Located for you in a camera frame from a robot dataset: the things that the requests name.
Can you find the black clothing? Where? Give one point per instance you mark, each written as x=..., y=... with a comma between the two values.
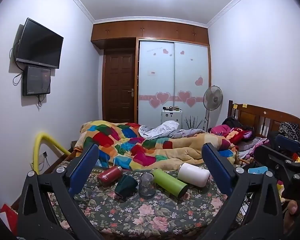
x=232, y=122

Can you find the green thermos bottle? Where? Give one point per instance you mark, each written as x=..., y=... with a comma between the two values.
x=168, y=182

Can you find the small black wall monitor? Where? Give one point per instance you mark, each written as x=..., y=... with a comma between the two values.
x=36, y=80

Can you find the wooden bed side rail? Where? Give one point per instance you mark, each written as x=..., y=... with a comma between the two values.
x=62, y=158

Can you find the dark green cup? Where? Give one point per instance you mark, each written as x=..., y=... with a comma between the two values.
x=126, y=186

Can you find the dried branches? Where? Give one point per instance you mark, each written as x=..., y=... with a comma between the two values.
x=193, y=123

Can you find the colourful patchwork blanket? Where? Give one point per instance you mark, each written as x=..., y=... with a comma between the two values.
x=140, y=152

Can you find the person's right hand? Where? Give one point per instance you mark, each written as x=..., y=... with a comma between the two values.
x=293, y=207

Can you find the wooden bed headboard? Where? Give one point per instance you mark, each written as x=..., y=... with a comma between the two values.
x=260, y=116

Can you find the red thermos bottle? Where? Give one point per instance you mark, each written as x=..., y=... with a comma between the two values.
x=110, y=176

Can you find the wall socket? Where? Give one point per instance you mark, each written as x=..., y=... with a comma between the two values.
x=43, y=158

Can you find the black wall television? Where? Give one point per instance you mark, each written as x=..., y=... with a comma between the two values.
x=40, y=43

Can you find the grey standing fan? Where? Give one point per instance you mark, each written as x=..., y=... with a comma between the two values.
x=213, y=97

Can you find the pink clothing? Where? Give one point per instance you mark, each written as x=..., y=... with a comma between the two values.
x=220, y=130

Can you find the light blue packet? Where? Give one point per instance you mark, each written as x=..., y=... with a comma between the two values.
x=256, y=171

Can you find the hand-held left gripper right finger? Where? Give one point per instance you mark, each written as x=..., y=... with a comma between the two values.
x=216, y=170

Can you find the white cup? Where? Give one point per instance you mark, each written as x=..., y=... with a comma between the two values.
x=193, y=175

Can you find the yellow foam tube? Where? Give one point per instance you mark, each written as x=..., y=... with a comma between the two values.
x=38, y=142

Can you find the grey bed sheet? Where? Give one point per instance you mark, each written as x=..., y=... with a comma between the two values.
x=162, y=131

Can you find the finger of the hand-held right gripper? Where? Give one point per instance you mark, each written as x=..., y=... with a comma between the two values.
x=270, y=156
x=288, y=143

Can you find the floral bedspread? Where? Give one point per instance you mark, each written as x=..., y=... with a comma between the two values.
x=145, y=212

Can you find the red plush toy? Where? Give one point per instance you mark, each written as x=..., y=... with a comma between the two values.
x=237, y=133

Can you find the black dotted cloth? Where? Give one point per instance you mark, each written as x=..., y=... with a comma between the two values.
x=288, y=127

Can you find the white appliance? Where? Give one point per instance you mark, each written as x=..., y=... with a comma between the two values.
x=171, y=120

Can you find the brown wooden door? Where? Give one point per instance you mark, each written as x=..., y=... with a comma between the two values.
x=118, y=87

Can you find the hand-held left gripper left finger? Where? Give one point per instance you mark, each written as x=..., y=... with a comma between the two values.
x=83, y=170

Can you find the wooden wardrobe with glass doors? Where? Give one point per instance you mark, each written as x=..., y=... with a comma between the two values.
x=165, y=77

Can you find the clear glass cup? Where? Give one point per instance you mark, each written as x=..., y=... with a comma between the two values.
x=147, y=186

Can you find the red bag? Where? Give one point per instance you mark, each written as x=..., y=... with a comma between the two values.
x=8, y=217

